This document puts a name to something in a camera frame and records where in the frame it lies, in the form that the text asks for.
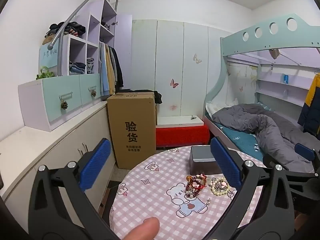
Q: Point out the purple stair shelf cabinet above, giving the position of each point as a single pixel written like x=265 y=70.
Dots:
x=107 y=12

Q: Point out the person's left hand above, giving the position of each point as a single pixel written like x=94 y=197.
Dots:
x=141 y=230

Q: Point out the brown hanging ornament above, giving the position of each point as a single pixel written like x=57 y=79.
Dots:
x=274 y=53

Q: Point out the grey metal box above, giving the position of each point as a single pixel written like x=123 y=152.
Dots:
x=200 y=165

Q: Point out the grey metal handrail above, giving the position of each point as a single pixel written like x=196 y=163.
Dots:
x=75 y=15

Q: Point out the tall cardboard box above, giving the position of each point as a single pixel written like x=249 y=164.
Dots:
x=132 y=130

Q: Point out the white board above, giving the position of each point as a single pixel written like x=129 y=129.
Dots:
x=180 y=121

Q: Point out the pink flower sticker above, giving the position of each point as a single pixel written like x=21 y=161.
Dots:
x=173 y=107

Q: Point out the teal drawer cabinet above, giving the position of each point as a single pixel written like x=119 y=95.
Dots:
x=50 y=97

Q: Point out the white pillow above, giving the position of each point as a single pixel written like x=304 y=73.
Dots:
x=220 y=106

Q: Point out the yellow and navy jacket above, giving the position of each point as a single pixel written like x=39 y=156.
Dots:
x=311 y=105

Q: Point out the teal bunk bed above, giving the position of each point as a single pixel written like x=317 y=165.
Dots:
x=265 y=37

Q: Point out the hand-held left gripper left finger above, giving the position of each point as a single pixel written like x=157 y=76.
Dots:
x=96 y=165

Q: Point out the cream low cabinet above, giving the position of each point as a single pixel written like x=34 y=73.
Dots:
x=37 y=145

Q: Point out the teal bed sheet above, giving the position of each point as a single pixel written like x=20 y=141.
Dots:
x=240 y=138

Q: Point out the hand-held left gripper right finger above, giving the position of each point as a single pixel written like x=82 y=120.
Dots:
x=226 y=165

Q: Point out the beige butterfly sticker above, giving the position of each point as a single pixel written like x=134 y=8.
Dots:
x=197 y=58

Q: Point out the folded clothes stack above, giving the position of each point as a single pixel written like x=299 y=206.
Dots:
x=80 y=66

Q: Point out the white wardrobe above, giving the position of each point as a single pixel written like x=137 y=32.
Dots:
x=170 y=55

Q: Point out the yellow hanging garment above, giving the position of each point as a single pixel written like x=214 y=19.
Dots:
x=111 y=72

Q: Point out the green artificial plant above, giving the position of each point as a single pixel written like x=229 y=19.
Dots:
x=45 y=74

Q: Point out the red covered bench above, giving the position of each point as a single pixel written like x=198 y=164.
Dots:
x=182 y=135

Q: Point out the pine cone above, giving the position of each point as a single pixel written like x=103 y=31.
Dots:
x=64 y=105
x=94 y=94

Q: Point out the black cloth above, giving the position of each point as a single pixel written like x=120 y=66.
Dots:
x=158 y=97

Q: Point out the pile of dark clothes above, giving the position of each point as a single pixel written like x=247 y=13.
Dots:
x=67 y=30

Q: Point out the pink butterfly sticker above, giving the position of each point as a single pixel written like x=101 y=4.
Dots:
x=174 y=83

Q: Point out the grey duvet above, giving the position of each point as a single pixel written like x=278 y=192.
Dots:
x=262 y=122

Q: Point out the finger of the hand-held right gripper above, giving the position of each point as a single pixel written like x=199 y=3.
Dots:
x=303 y=151

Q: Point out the black hanging garment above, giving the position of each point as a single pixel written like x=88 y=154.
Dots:
x=119 y=70

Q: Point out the blue can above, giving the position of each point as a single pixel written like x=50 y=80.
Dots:
x=285 y=78

